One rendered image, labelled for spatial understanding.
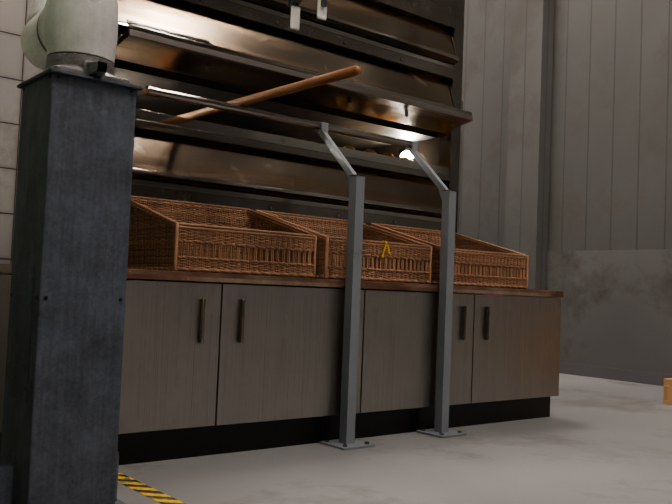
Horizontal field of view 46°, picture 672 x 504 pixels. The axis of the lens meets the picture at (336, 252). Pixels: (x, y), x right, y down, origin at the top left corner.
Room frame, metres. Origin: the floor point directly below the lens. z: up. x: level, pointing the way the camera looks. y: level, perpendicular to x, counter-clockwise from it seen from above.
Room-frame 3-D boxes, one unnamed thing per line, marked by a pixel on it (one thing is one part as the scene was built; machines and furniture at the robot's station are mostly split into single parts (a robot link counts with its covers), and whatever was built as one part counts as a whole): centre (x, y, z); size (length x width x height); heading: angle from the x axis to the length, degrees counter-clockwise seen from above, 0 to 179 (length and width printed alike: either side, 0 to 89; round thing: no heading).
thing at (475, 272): (3.59, -0.51, 0.72); 0.56 x 0.49 x 0.28; 128
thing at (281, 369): (3.10, 0.05, 0.29); 2.42 x 0.56 x 0.58; 129
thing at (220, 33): (3.40, 0.15, 1.54); 1.79 x 0.11 x 0.19; 129
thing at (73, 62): (1.84, 0.61, 1.03); 0.22 x 0.18 x 0.06; 39
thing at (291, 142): (3.42, 0.16, 1.16); 1.80 x 0.06 x 0.04; 129
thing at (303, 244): (2.82, 0.43, 0.72); 0.56 x 0.49 x 0.28; 128
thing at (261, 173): (3.40, 0.15, 1.02); 1.79 x 0.11 x 0.19; 129
